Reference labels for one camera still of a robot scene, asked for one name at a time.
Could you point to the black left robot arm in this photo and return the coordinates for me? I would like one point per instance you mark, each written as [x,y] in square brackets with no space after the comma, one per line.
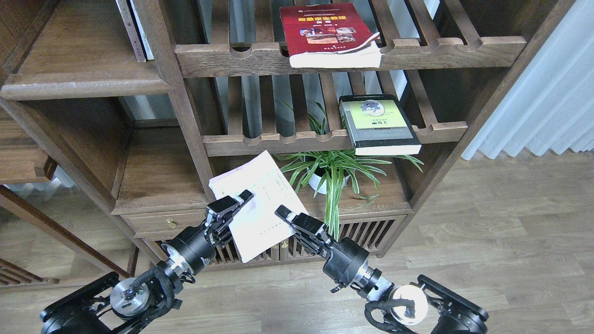
[111,306]

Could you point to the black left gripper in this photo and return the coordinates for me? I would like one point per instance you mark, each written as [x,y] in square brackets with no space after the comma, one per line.
[197,245]

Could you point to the brass drawer knob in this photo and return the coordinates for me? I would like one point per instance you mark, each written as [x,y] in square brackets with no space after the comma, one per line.
[170,223]

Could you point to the white blue upright book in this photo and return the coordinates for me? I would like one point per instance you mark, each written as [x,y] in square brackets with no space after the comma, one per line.
[142,34]

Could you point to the wooden side furniture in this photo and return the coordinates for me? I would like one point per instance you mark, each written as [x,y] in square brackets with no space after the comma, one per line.
[51,232]

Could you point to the pale lilac white book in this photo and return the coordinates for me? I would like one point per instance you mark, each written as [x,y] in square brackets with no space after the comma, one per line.
[256,228]

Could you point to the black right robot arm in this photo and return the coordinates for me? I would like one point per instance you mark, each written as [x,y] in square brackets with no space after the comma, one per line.
[390,307]

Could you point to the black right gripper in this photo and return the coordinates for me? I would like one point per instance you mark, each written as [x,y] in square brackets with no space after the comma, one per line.
[345,262]

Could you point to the white sheer curtain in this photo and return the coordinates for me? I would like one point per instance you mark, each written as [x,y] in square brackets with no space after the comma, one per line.
[551,106]

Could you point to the red cover book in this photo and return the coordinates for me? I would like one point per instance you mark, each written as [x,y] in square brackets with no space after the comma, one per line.
[329,36]

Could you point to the grey upright book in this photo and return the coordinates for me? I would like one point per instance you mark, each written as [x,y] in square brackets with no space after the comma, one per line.
[131,29]

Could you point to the dark wooden bookshelf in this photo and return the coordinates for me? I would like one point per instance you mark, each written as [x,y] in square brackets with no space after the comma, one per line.
[143,139]

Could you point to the green and black book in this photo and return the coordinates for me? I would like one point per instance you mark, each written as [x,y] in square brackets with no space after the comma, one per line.
[377,126]

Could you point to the white plant pot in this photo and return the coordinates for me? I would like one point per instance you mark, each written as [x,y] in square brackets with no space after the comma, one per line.
[320,179]

